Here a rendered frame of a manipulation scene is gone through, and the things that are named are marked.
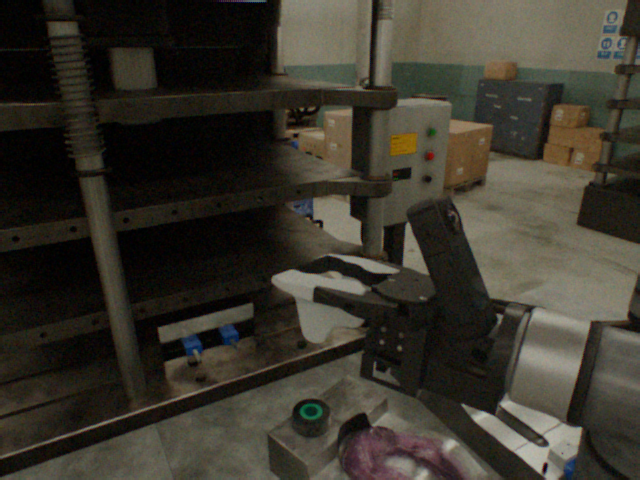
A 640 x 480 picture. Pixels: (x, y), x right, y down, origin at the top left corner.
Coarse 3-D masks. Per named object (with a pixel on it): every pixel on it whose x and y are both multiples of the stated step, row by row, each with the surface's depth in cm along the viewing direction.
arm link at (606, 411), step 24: (600, 336) 32; (624, 336) 31; (600, 360) 30; (624, 360) 30; (576, 384) 31; (600, 384) 30; (624, 384) 29; (576, 408) 31; (600, 408) 30; (624, 408) 29; (600, 432) 31; (624, 432) 30; (624, 456) 31
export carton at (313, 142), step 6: (306, 132) 629; (312, 132) 631; (318, 132) 632; (300, 138) 621; (306, 138) 610; (312, 138) 601; (318, 138) 593; (300, 144) 623; (306, 144) 612; (312, 144) 602; (318, 144) 592; (300, 150) 625; (306, 150) 614; (312, 150) 604; (318, 150) 595
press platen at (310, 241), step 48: (144, 240) 158; (192, 240) 158; (240, 240) 158; (288, 240) 158; (336, 240) 158; (0, 288) 127; (48, 288) 127; (96, 288) 127; (144, 288) 128; (192, 288) 128; (240, 288) 134; (0, 336) 107; (48, 336) 112
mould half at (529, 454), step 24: (432, 408) 117; (456, 408) 109; (528, 408) 107; (456, 432) 111; (480, 432) 103; (504, 432) 101; (552, 432) 100; (576, 432) 100; (480, 456) 105; (504, 456) 98; (528, 456) 94
